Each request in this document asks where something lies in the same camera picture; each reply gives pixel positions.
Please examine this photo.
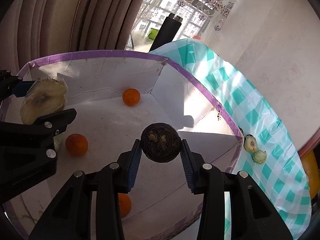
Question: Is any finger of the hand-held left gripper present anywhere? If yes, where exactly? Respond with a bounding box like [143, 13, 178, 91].
[0, 70, 33, 103]
[0, 108, 77, 148]

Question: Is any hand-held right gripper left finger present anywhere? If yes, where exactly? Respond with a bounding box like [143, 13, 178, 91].
[29, 139, 142, 240]

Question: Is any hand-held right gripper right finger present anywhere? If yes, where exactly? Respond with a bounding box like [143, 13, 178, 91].
[180, 139, 293, 240]

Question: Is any medium orange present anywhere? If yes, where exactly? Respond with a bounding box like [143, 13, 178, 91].
[65, 134, 89, 157]

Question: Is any dark wrinkled passion fruit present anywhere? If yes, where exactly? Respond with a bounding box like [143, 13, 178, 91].
[140, 122, 182, 163]

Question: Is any large orange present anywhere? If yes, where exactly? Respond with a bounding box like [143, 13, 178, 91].
[118, 193, 132, 218]

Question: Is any purple cardboard box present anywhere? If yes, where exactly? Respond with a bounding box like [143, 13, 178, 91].
[0, 50, 244, 240]

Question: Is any small orange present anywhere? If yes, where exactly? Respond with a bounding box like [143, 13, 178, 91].
[122, 88, 141, 107]

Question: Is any brown drape curtain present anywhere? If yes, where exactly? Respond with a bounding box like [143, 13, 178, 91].
[0, 0, 142, 77]

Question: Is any teal checked tablecloth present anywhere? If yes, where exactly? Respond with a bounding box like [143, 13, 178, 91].
[149, 39, 313, 240]

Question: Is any yellow stool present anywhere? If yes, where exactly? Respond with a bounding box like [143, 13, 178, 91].
[301, 150, 320, 198]

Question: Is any black thermos bottle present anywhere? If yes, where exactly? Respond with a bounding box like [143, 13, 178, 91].
[149, 15, 183, 52]

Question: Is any floral lace curtain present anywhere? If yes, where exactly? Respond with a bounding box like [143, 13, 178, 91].
[129, 0, 235, 50]

